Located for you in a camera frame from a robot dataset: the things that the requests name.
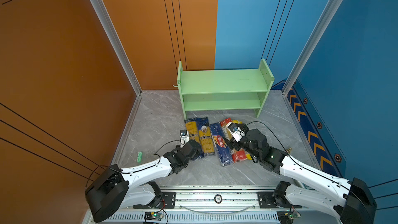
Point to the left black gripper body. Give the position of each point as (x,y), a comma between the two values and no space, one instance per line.
(198,153)

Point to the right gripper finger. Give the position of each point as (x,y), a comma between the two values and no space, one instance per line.
(243,127)
(232,144)

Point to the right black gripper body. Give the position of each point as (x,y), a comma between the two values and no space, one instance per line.
(244,142)

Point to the ankara spaghetti bag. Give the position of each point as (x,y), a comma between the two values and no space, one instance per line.
(205,136)
(192,129)

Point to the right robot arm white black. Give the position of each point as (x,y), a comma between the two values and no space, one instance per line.
(348,200)

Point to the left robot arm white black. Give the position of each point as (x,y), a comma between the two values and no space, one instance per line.
(118,188)

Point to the yellow pasta bag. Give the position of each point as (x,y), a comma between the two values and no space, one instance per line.
(248,156)

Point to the green metal two-tier shelf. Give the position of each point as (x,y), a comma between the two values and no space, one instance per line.
(220,90)

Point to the red-ended clear spaghetti bag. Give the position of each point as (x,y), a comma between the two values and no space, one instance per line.
(237,156)

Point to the blue Barilla spaghetti box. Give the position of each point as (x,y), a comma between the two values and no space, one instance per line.
(223,150)

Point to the small green block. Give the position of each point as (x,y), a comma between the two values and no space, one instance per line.
(139,157)

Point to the left circuit board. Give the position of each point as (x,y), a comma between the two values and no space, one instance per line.
(153,217)

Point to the circuit board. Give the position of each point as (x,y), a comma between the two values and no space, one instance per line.
(153,217)
(288,217)

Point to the right circuit board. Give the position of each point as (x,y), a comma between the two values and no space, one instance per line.
(288,217)

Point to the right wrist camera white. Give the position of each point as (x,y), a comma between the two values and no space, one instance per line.
(236,131)

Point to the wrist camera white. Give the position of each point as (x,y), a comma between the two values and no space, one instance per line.
(236,131)
(184,138)

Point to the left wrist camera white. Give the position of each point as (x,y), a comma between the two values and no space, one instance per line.
(184,138)

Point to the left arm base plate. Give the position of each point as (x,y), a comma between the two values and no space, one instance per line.
(166,200)

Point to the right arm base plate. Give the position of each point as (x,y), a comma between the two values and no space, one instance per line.
(268,200)

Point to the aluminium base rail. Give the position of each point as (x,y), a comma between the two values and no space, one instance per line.
(219,205)

